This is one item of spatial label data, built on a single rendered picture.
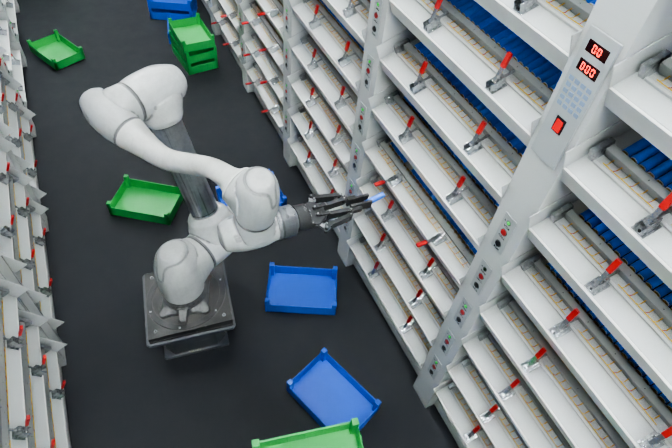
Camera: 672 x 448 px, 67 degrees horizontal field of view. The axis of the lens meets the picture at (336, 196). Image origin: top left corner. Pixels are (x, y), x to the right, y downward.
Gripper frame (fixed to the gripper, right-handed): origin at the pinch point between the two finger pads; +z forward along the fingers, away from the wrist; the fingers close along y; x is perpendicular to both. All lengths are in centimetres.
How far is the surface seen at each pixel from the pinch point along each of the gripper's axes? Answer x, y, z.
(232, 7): 63, 203, 23
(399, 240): 29.1, -0.4, 22.2
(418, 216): 9.7, -4.2, 21.5
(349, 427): 40, -48, -17
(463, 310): 14.2, -36.0, 20.3
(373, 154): 12.1, 26.3, 20.9
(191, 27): 86, 221, 1
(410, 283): 45, -10, 26
